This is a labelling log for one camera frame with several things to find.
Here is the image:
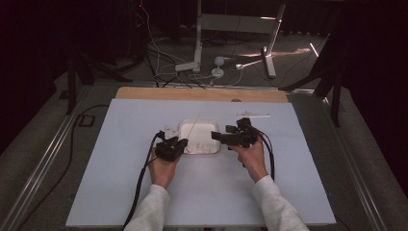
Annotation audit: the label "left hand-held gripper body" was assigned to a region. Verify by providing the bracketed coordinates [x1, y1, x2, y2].
[154, 125, 189, 163]

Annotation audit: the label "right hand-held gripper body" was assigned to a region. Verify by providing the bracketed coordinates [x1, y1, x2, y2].
[224, 111, 271, 150]

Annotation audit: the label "thin wooden skewer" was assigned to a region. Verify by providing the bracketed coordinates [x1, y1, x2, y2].
[187, 112, 201, 141]

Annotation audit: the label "white metal-rimmed tray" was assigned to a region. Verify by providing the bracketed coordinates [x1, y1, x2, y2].
[177, 118, 221, 156]

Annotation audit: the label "person's left hand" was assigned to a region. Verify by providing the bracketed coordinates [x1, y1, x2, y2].
[147, 148, 181, 191]

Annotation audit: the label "person's right hand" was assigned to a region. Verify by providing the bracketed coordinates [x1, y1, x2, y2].
[229, 136, 269, 184]

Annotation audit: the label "light blue table mat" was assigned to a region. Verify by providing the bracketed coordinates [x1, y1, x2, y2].
[65, 98, 337, 229]

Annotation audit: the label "white round device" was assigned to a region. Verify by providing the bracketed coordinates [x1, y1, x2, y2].
[211, 56, 226, 79]

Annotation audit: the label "white power strip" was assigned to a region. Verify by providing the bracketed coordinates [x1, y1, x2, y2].
[174, 62, 200, 73]

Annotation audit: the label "black stand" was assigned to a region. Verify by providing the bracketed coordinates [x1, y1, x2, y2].
[65, 47, 133, 116]
[278, 32, 344, 128]

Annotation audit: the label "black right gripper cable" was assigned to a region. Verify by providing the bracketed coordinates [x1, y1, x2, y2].
[253, 128, 277, 181]

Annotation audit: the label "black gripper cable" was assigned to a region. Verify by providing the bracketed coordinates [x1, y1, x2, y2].
[253, 128, 277, 181]
[121, 130, 166, 231]

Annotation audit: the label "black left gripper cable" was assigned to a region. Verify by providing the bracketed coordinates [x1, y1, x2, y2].
[121, 130, 166, 231]

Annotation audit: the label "black cable bundle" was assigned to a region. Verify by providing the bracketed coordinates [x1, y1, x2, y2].
[144, 47, 208, 90]

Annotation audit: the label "black square floor frame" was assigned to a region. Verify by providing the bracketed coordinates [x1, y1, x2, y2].
[78, 115, 96, 128]

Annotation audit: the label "black floor cable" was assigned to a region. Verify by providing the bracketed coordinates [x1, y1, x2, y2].
[18, 104, 110, 231]

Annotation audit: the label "white cables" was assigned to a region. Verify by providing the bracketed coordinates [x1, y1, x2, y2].
[140, 0, 244, 88]

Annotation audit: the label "white metal desk frame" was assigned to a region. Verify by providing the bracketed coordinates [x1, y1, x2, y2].
[192, 0, 287, 80]

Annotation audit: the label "metal floor rail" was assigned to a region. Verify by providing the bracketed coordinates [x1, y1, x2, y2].
[319, 95, 388, 231]
[0, 86, 94, 231]

